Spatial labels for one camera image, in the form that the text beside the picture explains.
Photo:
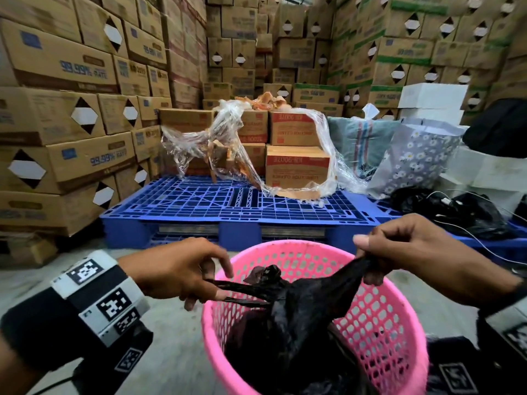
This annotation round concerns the person's left hand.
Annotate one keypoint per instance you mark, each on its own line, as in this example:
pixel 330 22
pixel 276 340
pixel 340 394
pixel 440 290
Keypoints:
pixel 164 267

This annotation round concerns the person's right hand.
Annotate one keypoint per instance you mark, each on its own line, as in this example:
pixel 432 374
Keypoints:
pixel 428 255

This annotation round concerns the person's right thumb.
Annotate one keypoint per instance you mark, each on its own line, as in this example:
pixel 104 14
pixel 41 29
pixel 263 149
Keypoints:
pixel 372 242

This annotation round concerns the person's left thumb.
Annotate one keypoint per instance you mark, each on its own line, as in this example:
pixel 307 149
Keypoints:
pixel 220 257

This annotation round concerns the black plastic bag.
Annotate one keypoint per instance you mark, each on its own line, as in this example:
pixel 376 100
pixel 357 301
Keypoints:
pixel 296 320

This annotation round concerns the person's left forearm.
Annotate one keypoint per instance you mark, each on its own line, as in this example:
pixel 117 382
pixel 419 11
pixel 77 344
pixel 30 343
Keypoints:
pixel 14 370

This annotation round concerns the blue plastic pallet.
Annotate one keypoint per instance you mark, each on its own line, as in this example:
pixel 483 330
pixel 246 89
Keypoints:
pixel 498 244
pixel 206 201

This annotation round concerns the pink plastic basket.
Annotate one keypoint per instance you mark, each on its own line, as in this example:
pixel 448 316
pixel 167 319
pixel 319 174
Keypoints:
pixel 383 316

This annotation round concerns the floral print bag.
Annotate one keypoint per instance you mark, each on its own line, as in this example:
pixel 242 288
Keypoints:
pixel 411 160

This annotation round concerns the crumpled black plastic bags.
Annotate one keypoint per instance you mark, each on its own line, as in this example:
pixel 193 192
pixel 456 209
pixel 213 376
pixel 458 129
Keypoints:
pixel 465 213

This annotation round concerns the clear plastic wrap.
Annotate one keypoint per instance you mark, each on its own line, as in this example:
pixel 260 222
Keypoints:
pixel 230 156

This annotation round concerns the striped green woven sack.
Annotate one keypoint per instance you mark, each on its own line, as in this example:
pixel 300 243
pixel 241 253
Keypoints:
pixel 358 141

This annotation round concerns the red-labelled cardboard box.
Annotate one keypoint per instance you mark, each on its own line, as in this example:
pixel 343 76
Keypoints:
pixel 254 127
pixel 293 129
pixel 296 164
pixel 256 157

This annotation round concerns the white marker wrist tracker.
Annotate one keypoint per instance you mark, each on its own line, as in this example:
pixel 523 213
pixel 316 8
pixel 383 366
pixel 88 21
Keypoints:
pixel 508 324
pixel 103 292

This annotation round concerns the white foam box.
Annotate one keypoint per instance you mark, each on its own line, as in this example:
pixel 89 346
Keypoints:
pixel 432 95
pixel 490 168
pixel 432 115
pixel 502 199

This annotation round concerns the plain brown cardboard box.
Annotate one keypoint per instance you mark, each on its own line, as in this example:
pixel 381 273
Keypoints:
pixel 185 119

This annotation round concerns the torn orange cardboard scraps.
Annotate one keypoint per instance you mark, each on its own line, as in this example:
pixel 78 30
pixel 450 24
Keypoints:
pixel 265 101

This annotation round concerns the large black bag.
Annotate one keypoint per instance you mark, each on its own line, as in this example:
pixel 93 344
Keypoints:
pixel 500 127

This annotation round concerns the black wristband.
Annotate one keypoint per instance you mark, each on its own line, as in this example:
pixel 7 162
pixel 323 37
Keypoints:
pixel 41 324

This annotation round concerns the stack of green-striped cardboard boxes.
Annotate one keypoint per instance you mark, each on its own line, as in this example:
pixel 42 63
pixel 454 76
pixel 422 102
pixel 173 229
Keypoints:
pixel 411 49

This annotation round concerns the stack of brown cardboard boxes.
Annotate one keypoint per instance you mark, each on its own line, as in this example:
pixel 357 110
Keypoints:
pixel 53 131

